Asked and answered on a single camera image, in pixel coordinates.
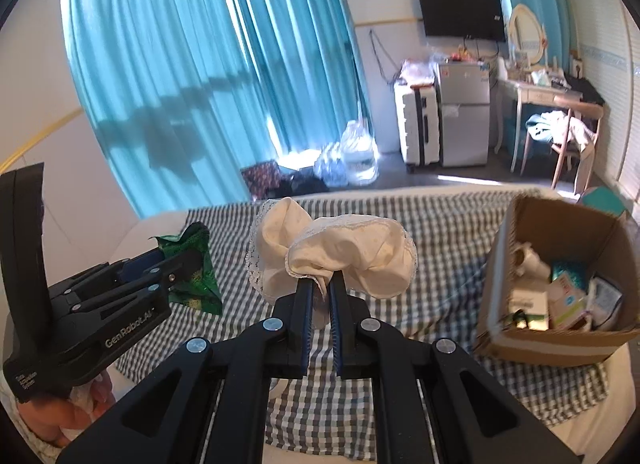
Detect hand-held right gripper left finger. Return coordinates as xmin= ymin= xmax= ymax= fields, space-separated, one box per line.
xmin=55 ymin=278 xmax=317 ymax=464

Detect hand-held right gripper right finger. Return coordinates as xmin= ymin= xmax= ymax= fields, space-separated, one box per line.
xmin=327 ymin=271 xmax=583 ymax=464

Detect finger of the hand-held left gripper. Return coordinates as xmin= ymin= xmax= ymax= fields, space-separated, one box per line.
xmin=116 ymin=248 xmax=170 ymax=286
xmin=145 ymin=246 xmax=203 ymax=296

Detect green packet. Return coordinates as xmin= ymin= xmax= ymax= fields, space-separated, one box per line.
xmin=152 ymin=221 xmax=223 ymax=316

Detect cream lace cloth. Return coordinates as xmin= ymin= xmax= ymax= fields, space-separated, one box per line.
xmin=248 ymin=196 xmax=418 ymax=306

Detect cardboard box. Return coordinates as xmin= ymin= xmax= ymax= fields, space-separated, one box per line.
xmin=472 ymin=194 xmax=640 ymax=369

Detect person's left forearm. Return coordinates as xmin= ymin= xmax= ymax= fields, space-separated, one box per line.
xmin=10 ymin=409 xmax=63 ymax=462

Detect person's left hand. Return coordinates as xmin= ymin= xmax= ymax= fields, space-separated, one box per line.
xmin=17 ymin=371 xmax=118 ymax=447

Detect checkered cloth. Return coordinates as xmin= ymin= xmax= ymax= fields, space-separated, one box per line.
xmin=115 ymin=189 xmax=611 ymax=462

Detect dark patterned bag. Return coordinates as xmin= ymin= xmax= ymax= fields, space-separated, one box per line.
xmin=241 ymin=160 xmax=286 ymax=201

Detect green white medicine box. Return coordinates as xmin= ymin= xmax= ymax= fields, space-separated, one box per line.
xmin=507 ymin=289 xmax=551 ymax=330

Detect crumpled clear plastic bag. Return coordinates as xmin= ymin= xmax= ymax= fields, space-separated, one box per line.
xmin=314 ymin=144 xmax=351 ymax=188

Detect teal curtain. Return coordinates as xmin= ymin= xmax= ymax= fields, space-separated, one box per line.
xmin=65 ymin=0 xmax=373 ymax=219

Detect white suitcase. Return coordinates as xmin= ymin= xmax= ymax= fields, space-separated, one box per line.
xmin=393 ymin=81 xmax=442 ymax=175

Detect silver fridge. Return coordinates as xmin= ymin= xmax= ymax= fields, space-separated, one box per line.
xmin=434 ymin=61 xmax=492 ymax=168

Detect brown stool teal cushion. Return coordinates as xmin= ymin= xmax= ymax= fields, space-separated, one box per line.
xmin=580 ymin=186 xmax=632 ymax=217

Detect white teal clothes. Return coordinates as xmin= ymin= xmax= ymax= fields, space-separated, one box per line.
xmin=525 ymin=110 xmax=601 ymax=155

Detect white plastic bag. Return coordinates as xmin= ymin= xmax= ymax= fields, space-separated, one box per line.
xmin=400 ymin=58 xmax=437 ymax=86

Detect white vanity desk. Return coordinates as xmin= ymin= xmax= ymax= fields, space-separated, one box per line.
xmin=495 ymin=76 xmax=583 ymax=175

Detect wooden chair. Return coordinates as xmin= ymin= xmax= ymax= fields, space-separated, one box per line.
xmin=522 ymin=95 xmax=606 ymax=195

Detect black bag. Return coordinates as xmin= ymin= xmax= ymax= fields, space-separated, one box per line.
xmin=565 ymin=75 xmax=606 ymax=105

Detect white louvred wardrobe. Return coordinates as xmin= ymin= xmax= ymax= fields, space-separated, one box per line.
xmin=570 ymin=0 xmax=640 ymax=195

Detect black television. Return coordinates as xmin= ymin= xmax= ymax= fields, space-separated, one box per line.
xmin=416 ymin=0 xmax=507 ymax=43

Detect white oval mirror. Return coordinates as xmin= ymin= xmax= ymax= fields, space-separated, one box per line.
xmin=507 ymin=4 xmax=547 ymax=67

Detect black wall cable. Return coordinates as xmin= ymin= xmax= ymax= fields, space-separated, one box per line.
xmin=369 ymin=29 xmax=401 ymax=86

